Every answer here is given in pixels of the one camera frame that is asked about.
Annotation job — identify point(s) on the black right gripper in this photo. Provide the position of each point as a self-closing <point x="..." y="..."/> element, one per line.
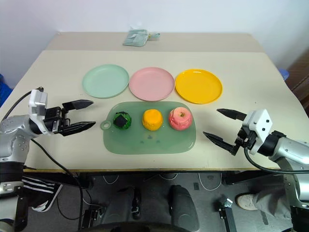
<point x="242" y="140"/>

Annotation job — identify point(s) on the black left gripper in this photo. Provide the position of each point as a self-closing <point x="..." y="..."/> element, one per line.
<point x="55" y="118"/>

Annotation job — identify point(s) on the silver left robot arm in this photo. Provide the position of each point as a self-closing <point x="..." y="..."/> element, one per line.
<point x="14" y="135"/>

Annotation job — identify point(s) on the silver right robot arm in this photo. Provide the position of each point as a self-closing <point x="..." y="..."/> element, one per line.
<point x="287" y="154"/>

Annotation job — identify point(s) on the mint green plate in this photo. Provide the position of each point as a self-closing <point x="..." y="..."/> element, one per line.
<point x="105" y="81"/>

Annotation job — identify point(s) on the dark green toy vegetable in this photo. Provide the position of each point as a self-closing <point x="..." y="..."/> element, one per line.
<point x="122" y="120"/>

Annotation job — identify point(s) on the yellow plate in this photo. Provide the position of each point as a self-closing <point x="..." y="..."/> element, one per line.
<point x="198" y="85"/>

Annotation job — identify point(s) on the yellow orange fruit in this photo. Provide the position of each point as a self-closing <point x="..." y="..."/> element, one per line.
<point x="152" y="119"/>

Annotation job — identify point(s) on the pink plate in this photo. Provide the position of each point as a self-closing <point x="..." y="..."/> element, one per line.
<point x="151" y="83"/>

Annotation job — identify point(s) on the pink apple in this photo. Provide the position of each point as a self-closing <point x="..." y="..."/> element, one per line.
<point x="180" y="118"/>

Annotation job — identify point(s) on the translucent green cutting board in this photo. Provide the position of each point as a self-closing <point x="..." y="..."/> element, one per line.
<point x="154" y="142"/>

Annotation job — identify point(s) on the white sneaker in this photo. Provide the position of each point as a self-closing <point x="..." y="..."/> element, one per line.
<point x="246" y="201"/>

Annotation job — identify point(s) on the blue plastic object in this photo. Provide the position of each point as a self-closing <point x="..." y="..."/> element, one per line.
<point x="4" y="88"/>

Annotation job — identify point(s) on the blue bottle cap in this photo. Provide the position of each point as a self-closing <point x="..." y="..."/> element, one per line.
<point x="284" y="73"/>

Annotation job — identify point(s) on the person's leg striped trousers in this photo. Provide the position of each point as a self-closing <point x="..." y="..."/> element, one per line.
<point x="39" y="191"/>

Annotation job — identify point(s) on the grey trouser leg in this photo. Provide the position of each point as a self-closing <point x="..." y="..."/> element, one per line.
<point x="272" y="203"/>

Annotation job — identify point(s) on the brown wooden furniture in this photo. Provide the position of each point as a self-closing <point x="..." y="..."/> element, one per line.
<point x="300" y="75"/>

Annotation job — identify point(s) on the pale green folded pouch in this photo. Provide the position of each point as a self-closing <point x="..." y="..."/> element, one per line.
<point x="135" y="38"/>

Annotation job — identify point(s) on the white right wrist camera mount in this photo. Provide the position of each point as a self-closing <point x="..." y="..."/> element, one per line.
<point x="259" y="125"/>

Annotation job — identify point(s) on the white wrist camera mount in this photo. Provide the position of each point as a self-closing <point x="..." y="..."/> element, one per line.
<point x="259" y="125"/>
<point x="37" y="102"/>

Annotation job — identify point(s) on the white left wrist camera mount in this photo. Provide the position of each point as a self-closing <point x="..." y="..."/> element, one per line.
<point x="37" y="102"/>

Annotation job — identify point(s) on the black table frame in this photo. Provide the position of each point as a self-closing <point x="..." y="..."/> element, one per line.
<point x="62" y="178"/>

